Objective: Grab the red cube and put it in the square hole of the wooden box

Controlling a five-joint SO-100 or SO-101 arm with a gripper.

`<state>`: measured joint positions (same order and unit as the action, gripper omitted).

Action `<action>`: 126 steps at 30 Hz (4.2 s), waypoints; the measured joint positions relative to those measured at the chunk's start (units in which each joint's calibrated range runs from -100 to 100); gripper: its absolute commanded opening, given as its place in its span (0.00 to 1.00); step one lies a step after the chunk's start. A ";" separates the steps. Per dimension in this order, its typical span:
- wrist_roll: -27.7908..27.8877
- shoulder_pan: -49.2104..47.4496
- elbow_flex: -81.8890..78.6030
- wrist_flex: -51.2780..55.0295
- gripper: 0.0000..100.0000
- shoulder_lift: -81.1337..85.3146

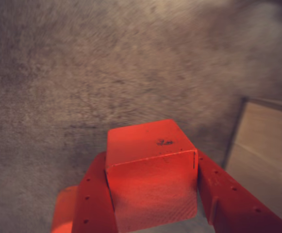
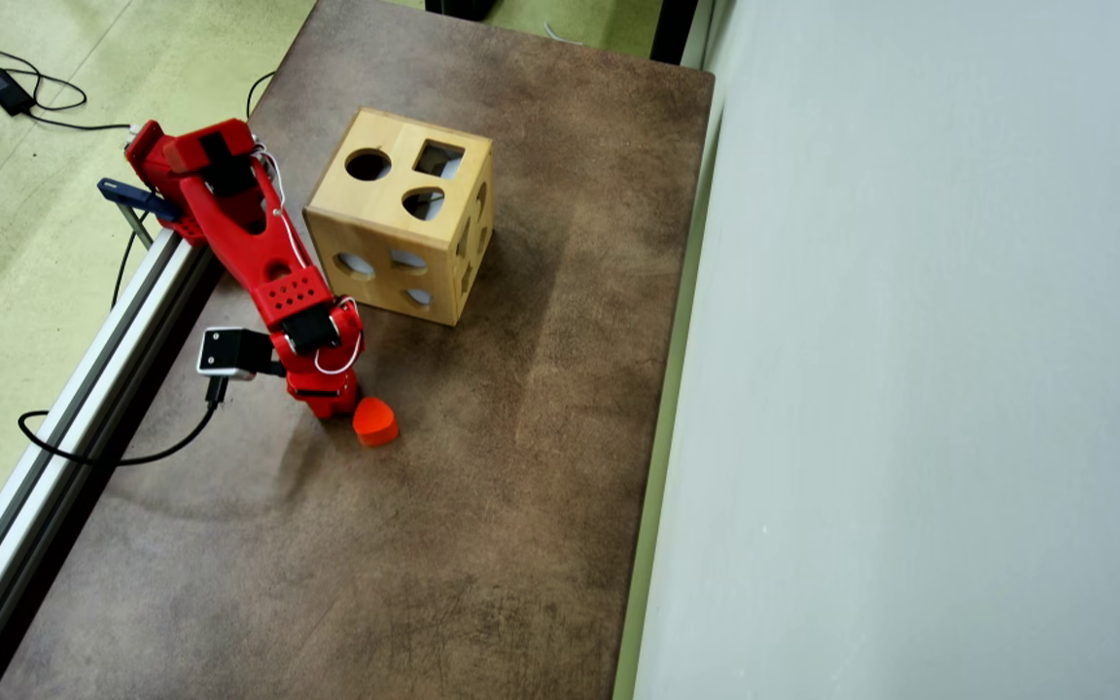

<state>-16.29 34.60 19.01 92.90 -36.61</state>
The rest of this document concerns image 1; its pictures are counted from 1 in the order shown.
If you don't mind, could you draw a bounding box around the wooden shape sorter box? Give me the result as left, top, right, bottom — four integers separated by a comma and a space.
222, 97, 282, 224

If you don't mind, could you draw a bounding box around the red cube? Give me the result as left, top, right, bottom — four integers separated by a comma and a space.
105, 118, 199, 233

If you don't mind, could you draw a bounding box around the orange rounded triangle block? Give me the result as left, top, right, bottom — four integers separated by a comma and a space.
50, 185, 80, 233

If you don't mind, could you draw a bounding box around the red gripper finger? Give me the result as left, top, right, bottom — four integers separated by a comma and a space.
71, 151, 118, 233
197, 150, 282, 233

